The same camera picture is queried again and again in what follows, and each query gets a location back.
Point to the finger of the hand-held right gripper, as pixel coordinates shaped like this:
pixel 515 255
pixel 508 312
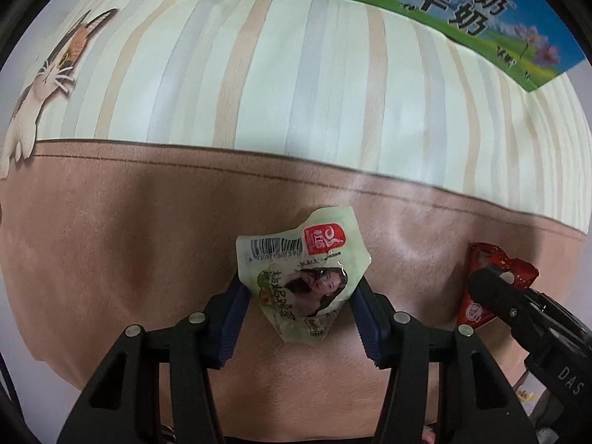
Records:
pixel 508 296

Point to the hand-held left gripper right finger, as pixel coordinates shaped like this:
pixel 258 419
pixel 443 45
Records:
pixel 367 328

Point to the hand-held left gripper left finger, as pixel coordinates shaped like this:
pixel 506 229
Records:
pixel 233 323

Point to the small red snack packet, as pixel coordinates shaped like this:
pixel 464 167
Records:
pixel 476 305

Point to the pale green chicken feet packet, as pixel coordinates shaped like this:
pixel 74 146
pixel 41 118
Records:
pixel 296 277

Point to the striped cat print blanket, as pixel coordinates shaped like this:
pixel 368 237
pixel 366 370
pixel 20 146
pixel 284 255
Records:
pixel 185 203

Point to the green milk carton box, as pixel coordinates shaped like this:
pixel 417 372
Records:
pixel 416 4

